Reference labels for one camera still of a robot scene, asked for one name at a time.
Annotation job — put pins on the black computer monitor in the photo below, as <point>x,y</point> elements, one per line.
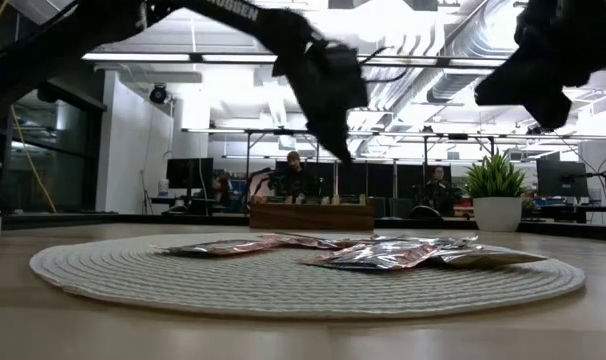
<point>563,179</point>
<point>189,173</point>

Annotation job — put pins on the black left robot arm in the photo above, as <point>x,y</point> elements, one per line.
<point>43,55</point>

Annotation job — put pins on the yellow green tea bag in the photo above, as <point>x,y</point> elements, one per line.
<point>361,199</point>

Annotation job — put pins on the white round woven placemat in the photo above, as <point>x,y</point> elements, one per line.
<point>233,290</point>

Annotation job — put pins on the black ceiling spotlights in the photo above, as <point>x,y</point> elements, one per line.
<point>533,130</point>

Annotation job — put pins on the green plant in white pot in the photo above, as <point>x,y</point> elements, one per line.
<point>497,212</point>

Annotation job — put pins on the grey office chair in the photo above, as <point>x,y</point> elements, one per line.
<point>378,207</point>
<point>402,207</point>

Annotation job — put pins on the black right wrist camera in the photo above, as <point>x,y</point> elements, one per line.
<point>550,112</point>

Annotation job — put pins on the person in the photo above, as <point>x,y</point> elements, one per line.
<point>295,180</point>
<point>439,192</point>
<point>222,189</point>

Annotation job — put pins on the black metal table frame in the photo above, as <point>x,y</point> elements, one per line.
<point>573,230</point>

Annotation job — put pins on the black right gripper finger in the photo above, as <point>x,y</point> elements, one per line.
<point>518,90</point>
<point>508,72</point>

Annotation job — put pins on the black round ceiling camera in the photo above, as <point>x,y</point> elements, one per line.
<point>158,94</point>

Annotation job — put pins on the brown wooden three-slot organizer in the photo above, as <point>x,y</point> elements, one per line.
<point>313,217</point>

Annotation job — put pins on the silver ceiling air duct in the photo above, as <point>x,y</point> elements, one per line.
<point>453,80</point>

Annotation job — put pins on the black office chair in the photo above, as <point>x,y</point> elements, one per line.
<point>425,214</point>

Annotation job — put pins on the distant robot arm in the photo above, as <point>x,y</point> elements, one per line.
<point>258,185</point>

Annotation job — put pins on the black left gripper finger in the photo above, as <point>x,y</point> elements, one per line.
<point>345,130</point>
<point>328,131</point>

